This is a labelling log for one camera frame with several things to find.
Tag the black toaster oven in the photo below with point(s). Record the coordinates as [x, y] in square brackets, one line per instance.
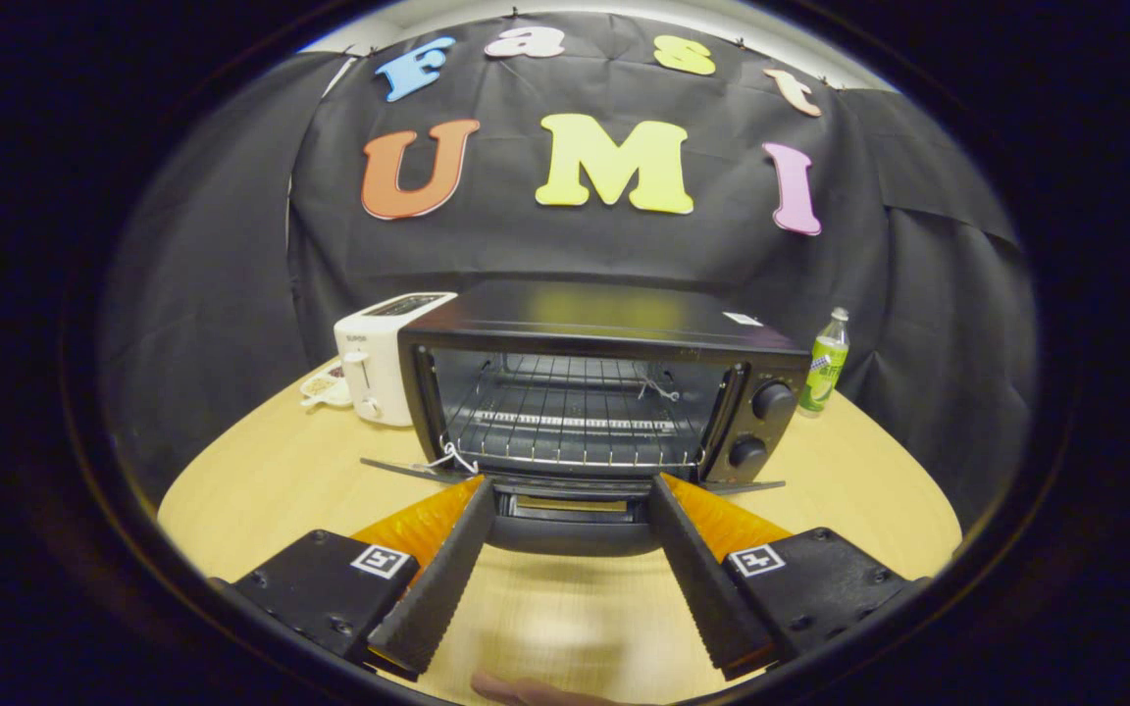
[585, 319]

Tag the green drink bottle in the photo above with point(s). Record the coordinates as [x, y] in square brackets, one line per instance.
[825, 368]

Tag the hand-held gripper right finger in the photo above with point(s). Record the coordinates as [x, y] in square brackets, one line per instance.
[702, 588]

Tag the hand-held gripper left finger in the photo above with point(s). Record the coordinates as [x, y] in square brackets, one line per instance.
[437, 588]

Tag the small white patterned dish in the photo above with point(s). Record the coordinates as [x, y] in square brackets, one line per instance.
[325, 387]

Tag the white bread toaster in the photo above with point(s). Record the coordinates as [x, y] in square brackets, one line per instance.
[374, 358]

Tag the black backdrop cloth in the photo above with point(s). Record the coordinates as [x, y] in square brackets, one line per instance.
[565, 245]

